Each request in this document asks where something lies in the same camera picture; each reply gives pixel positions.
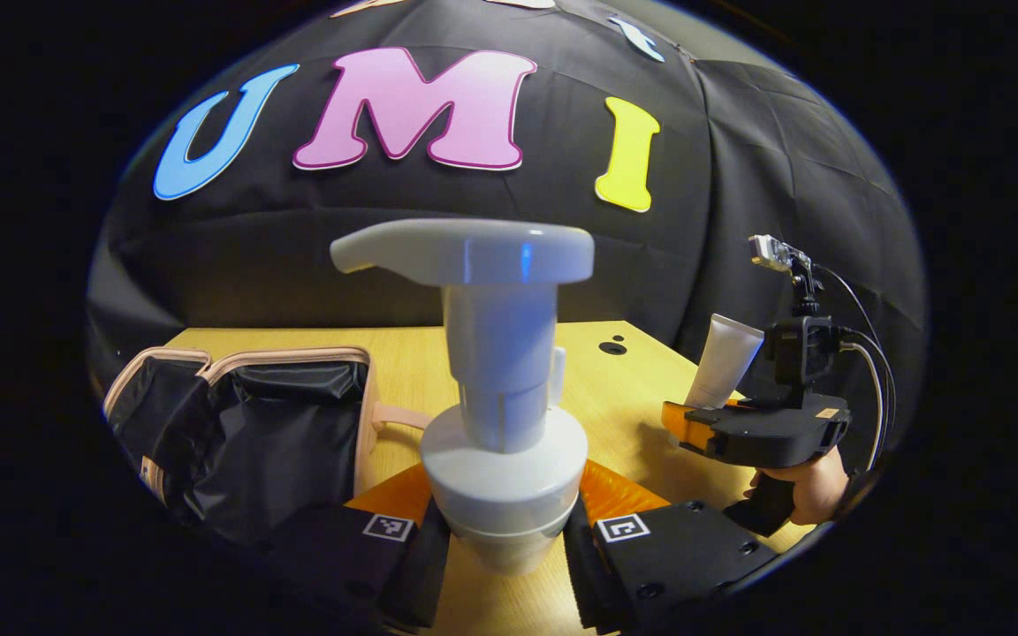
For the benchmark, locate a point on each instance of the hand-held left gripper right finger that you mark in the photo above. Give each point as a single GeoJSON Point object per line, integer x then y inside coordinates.
{"type": "Point", "coordinates": [584, 574]}

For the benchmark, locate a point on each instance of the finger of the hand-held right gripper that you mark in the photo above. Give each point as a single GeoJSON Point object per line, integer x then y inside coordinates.
{"type": "Point", "coordinates": [684, 426]}

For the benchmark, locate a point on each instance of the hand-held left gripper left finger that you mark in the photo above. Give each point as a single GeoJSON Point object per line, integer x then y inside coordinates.
{"type": "Point", "coordinates": [425, 574]}

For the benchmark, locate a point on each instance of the white squeeze tube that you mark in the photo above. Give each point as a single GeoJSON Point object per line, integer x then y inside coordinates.
{"type": "Point", "coordinates": [725, 358]}

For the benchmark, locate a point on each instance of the white pump bottle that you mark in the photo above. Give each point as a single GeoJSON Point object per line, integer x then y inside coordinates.
{"type": "Point", "coordinates": [505, 397]}

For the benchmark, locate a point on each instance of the pink suitcase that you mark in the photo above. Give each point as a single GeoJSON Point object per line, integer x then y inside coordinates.
{"type": "Point", "coordinates": [279, 433]}

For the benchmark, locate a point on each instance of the black table grommet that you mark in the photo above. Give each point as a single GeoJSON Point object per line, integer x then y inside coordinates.
{"type": "Point", "coordinates": [612, 347]}

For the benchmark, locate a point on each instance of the black backdrop cloth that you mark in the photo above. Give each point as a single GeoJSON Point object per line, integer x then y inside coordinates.
{"type": "Point", "coordinates": [474, 194]}

